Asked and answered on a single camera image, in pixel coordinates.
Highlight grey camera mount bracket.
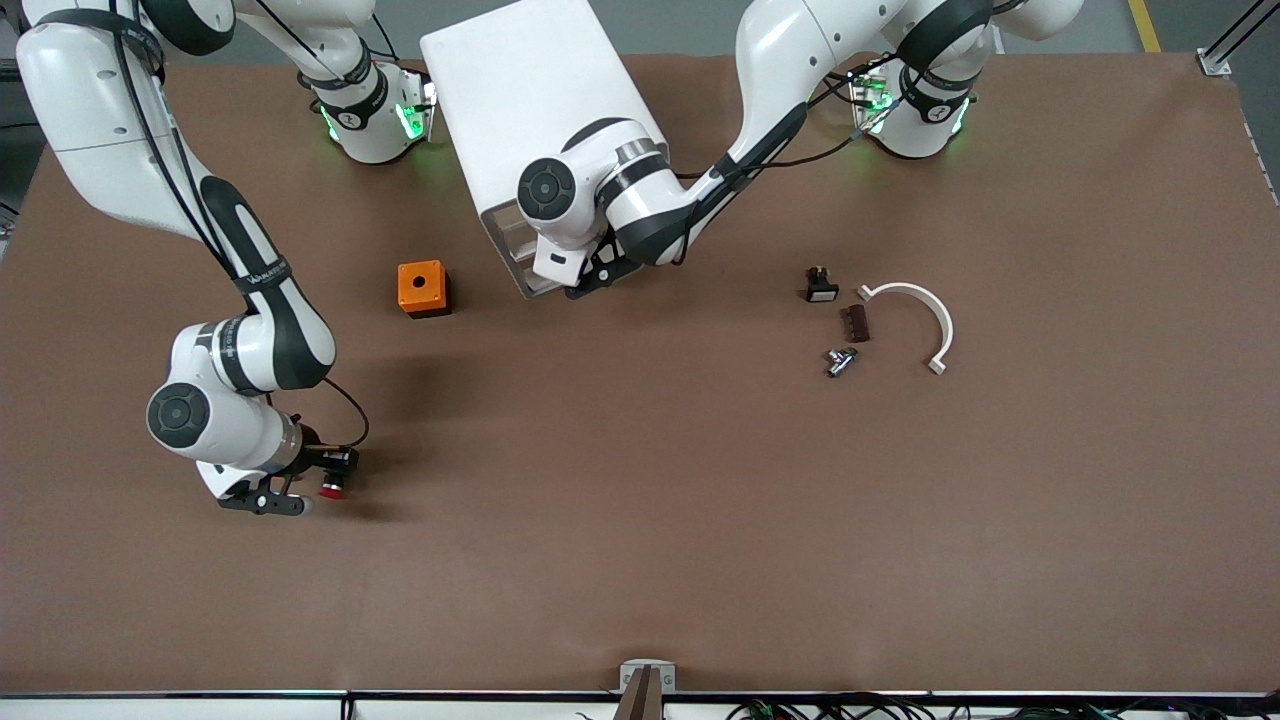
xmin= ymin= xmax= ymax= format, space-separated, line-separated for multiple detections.
xmin=612 ymin=658 xmax=678 ymax=720

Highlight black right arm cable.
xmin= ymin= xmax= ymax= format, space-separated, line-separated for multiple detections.
xmin=100 ymin=0 xmax=372 ymax=453

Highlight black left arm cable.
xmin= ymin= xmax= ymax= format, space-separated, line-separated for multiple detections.
xmin=680 ymin=60 xmax=901 ymax=187

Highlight aluminium frame strut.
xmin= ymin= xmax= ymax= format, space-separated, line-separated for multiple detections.
xmin=1195 ymin=0 xmax=1280 ymax=77

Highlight tangled black cables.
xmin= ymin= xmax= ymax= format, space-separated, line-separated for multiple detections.
xmin=575 ymin=695 xmax=1280 ymax=720

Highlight orange box with hole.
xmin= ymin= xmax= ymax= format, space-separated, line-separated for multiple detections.
xmin=397 ymin=260 xmax=452 ymax=320

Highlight white table edge rail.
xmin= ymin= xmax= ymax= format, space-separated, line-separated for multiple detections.
xmin=0 ymin=688 xmax=1280 ymax=720

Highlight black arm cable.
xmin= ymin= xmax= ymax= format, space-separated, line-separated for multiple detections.
xmin=680 ymin=60 xmax=901 ymax=187
xmin=100 ymin=0 xmax=372 ymax=453

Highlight white curved bracket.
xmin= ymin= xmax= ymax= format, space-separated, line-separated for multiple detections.
xmin=857 ymin=282 xmax=955 ymax=377

